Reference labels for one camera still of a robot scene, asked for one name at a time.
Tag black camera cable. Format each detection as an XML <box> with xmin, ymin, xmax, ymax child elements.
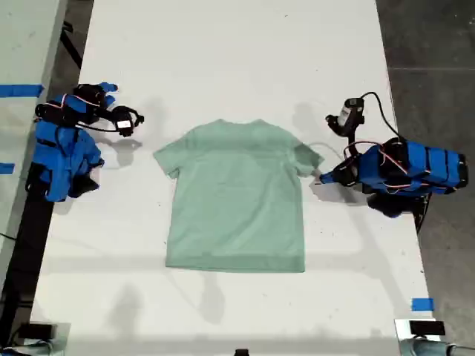
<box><xmin>73</xmin><ymin>119</ymin><xmax>119</xmax><ymax>134</ymax></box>
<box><xmin>358</xmin><ymin>91</ymin><xmax>402</xmax><ymax>144</ymax></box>

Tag black table leg brace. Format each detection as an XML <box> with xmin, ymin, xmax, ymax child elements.
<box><xmin>59</xmin><ymin>20</ymin><xmax>83</xmax><ymax>70</ymax></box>

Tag square blue tape piece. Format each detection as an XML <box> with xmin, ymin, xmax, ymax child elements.
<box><xmin>410</xmin><ymin>297</ymin><xmax>435</xmax><ymax>312</ymax></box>

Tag long blue tape strip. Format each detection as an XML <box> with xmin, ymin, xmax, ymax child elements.
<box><xmin>0</xmin><ymin>84</ymin><xmax>45</xmax><ymax>98</ymax></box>

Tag small black box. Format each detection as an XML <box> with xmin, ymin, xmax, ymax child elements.
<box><xmin>409</xmin><ymin>320</ymin><xmax>446</xmax><ymax>337</ymax></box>
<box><xmin>17</xmin><ymin>323</ymin><xmax>59</xmax><ymax>339</ymax></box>

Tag pale green T-shirt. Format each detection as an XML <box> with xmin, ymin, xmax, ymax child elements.
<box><xmin>152</xmin><ymin>118</ymin><xmax>326</xmax><ymax>274</ymax></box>

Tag black camera box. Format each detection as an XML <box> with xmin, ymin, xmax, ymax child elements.
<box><xmin>325</xmin><ymin>96</ymin><xmax>367</xmax><ymax>137</ymax></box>
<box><xmin>111</xmin><ymin>105</ymin><xmax>145</xmax><ymax>139</ymax></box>

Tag black camera stalk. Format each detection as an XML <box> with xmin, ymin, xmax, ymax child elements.
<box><xmin>347</xmin><ymin>131</ymin><xmax>363</xmax><ymax>156</ymax></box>

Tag pale teal clamp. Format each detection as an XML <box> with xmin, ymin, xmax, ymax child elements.
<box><xmin>0</xmin><ymin>343</ymin><xmax>56</xmax><ymax>356</ymax></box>
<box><xmin>399</xmin><ymin>337</ymin><xmax>475</xmax><ymax>356</ymax></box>

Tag pale side table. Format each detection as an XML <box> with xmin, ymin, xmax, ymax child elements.
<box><xmin>0</xmin><ymin>0</ymin><xmax>70</xmax><ymax>289</ymax></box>

